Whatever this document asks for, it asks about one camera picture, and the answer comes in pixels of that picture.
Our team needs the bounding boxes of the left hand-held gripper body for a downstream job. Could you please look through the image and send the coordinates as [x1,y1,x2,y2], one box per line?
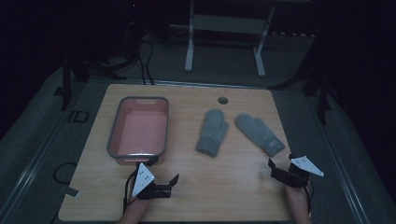
[132,162,173,201]

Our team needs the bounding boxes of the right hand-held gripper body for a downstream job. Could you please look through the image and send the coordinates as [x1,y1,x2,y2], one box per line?
[269,155,325,189]

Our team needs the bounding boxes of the pink basin with gray rim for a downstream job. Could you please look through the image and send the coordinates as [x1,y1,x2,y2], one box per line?
[106,96,170,166]

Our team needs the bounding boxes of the gray mitten with label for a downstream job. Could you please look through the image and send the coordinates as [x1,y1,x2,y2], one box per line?
[233,113,286,158]

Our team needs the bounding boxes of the plain gray mitten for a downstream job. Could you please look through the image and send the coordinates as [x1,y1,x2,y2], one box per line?
[195,108,230,158]

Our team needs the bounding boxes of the person's right hand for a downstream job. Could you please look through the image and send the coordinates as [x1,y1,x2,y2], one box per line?
[284,182,313,204]

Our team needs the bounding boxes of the person's left hand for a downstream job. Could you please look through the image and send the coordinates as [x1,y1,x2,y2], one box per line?
[125,181,154,211]

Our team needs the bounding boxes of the black metal stand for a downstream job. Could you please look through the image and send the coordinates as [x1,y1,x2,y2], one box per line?
[60,52,126,112]
[270,31,334,126]

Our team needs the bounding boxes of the gray tape piece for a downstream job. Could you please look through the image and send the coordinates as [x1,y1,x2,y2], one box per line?
[64,186,80,199]

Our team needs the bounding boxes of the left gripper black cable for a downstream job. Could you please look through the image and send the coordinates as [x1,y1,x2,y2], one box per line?
[122,168,140,215]

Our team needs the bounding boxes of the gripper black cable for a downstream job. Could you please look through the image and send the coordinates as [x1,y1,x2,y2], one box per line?
[304,181,315,217]
[122,168,140,215]

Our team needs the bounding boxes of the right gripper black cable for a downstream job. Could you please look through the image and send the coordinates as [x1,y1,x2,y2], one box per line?
[304,181,315,217]

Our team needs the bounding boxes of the black cable loop on floor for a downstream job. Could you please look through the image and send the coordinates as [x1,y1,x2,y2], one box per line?
[52,161,78,185]

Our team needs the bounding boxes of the black hanging cables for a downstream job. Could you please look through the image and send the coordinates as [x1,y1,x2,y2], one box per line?
[136,38,156,86]

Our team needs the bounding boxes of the white metal table frame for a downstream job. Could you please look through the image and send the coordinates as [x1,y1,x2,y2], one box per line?
[184,0,276,78]

